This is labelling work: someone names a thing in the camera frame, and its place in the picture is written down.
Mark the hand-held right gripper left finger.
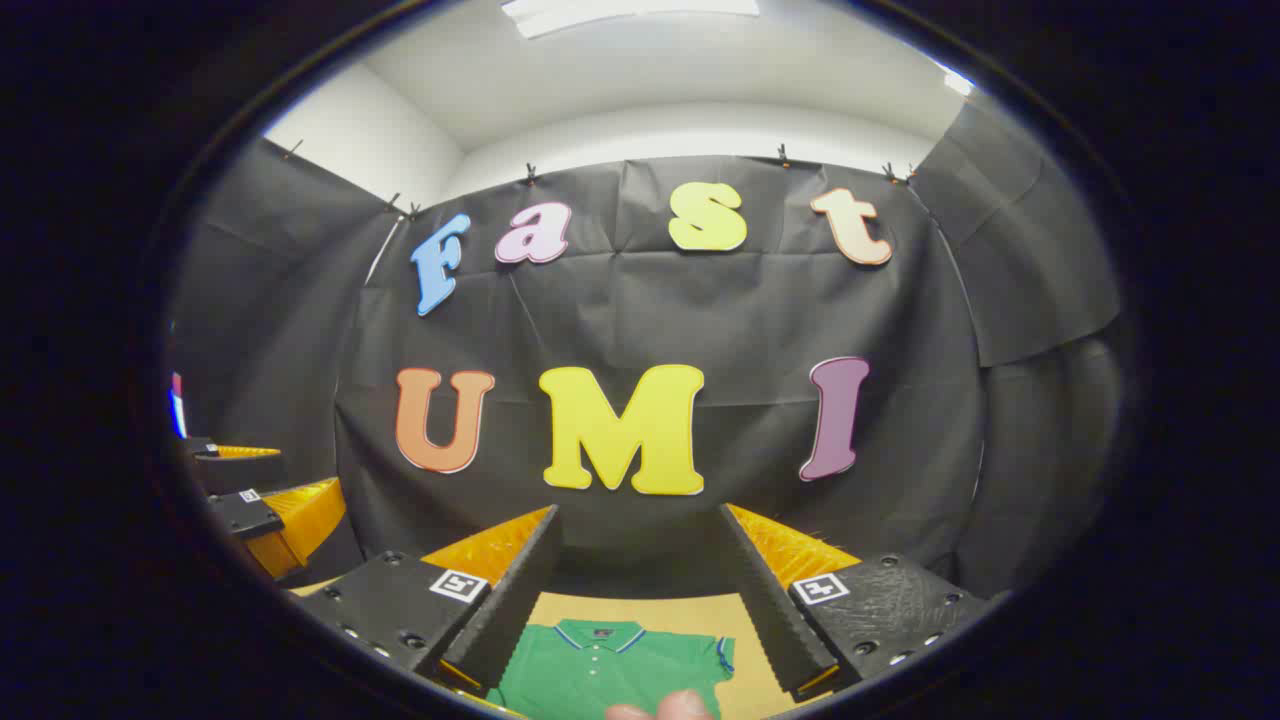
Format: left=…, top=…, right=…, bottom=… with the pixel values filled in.
left=298, top=505, right=562, bottom=698

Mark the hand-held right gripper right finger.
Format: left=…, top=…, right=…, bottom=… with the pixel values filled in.
left=718, top=503, right=1009, bottom=703

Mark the green T-shirt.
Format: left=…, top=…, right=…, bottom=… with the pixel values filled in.
left=487, top=618, right=736, bottom=720

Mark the black backdrop cloth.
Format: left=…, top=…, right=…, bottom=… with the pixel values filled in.
left=165, top=95, right=1126, bottom=601

